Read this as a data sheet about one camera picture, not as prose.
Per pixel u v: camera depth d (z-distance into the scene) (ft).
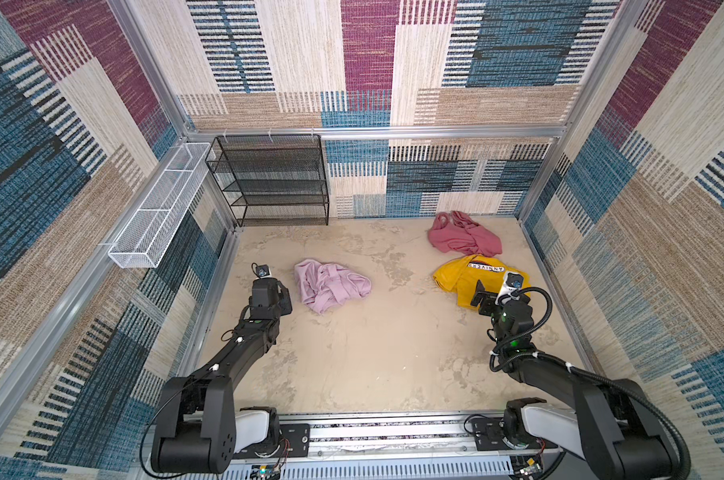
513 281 2.39
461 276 3.31
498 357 2.25
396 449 2.39
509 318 2.20
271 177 3.55
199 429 1.35
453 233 3.74
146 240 2.34
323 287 3.16
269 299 2.37
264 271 2.58
